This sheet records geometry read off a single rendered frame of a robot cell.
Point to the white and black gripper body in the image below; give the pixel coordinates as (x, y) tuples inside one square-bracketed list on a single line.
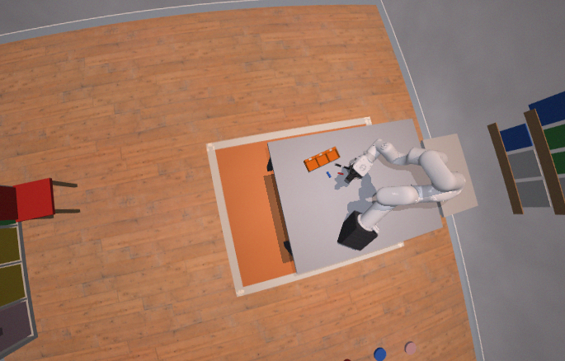
[(363, 165)]

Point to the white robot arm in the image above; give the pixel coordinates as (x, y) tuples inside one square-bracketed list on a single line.
[(447, 184)]

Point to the orange rack of three bins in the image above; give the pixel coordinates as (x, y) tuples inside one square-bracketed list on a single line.
[(321, 159)]

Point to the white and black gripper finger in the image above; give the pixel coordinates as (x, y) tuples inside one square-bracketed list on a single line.
[(351, 172), (354, 176)]

